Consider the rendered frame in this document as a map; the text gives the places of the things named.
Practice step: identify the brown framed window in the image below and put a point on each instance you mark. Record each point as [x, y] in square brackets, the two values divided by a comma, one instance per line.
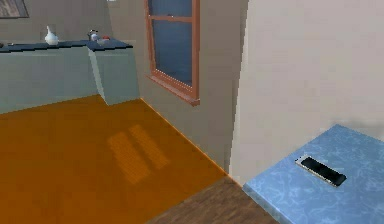
[173, 46]

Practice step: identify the red tomato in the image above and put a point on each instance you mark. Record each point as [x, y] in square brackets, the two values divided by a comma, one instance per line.
[105, 37]

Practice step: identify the silver kettle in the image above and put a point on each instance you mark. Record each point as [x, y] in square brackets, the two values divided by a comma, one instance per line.
[93, 35]

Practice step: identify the black remote control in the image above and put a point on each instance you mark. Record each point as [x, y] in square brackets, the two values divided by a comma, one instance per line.
[320, 170]

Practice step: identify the pale green kitchen counter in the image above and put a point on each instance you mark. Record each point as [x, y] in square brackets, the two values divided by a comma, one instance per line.
[50, 73]

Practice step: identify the blue marbled table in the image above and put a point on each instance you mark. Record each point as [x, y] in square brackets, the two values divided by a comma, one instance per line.
[320, 186]

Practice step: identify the white vase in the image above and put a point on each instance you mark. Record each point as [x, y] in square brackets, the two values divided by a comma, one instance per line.
[51, 37]

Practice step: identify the framed wall picture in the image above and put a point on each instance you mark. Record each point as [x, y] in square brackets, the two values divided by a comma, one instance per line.
[11, 8]

